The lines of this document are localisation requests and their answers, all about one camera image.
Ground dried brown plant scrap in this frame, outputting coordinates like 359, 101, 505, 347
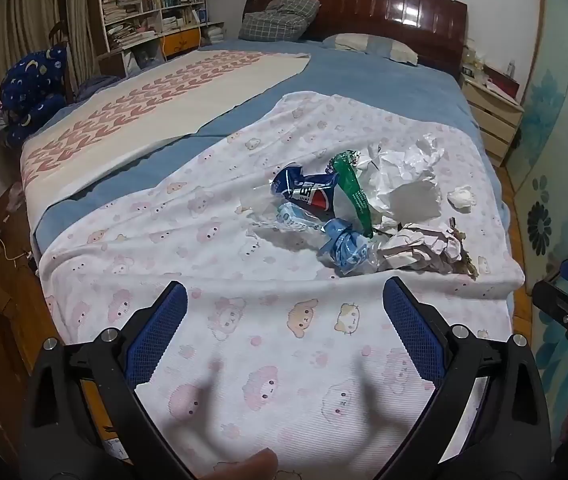
445, 217, 480, 281

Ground orange shelf cabinet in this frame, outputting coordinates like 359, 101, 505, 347
160, 27, 201, 57

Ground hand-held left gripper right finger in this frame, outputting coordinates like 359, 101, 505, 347
374, 276, 552, 480

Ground bed with blue sheet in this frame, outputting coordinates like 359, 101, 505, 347
19, 37, 520, 321

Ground shelved books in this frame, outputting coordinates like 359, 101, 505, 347
98, 0, 209, 48

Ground cream and blue striped pillow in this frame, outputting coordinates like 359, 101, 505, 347
321, 32, 420, 67

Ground beige curtain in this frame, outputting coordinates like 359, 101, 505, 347
0, 0, 96, 111

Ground white cable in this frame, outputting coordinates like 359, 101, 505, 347
0, 234, 36, 267

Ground white plastic bag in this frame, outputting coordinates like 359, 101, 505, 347
354, 132, 445, 227

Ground cream paper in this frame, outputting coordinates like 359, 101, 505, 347
376, 224, 465, 275

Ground crushed clear plastic bottle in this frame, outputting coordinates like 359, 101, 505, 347
241, 187, 331, 237

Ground cream blanket with pink pattern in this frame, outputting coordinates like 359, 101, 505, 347
20, 49, 311, 222

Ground cream wooden nightstand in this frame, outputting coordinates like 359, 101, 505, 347
460, 67, 525, 169

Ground red box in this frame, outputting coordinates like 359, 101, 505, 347
485, 65, 521, 99

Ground white tissue ball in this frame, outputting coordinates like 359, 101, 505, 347
446, 184, 478, 210

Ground white wooden bookshelf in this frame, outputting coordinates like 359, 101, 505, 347
86, 0, 225, 68

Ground dark wooden headboard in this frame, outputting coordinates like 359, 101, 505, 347
242, 0, 468, 77

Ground green wrapper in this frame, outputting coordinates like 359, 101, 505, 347
332, 152, 376, 239

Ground crushed blue soda can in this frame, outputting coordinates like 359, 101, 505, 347
270, 162, 346, 212

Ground blue floral wall mat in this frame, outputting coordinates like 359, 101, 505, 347
506, 0, 568, 361

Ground dark blue moon-printed bag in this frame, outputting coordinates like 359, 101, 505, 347
0, 44, 71, 150

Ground grey checked pillow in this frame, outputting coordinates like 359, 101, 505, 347
263, 0, 321, 25
237, 11, 315, 42

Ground light blue plastic wrapper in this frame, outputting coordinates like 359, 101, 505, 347
319, 217, 389, 277

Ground white bear-printed blanket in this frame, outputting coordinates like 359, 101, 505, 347
39, 91, 525, 480

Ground person's left hand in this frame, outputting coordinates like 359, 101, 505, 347
199, 447, 281, 480

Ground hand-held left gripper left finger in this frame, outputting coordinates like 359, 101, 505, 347
21, 280, 199, 480

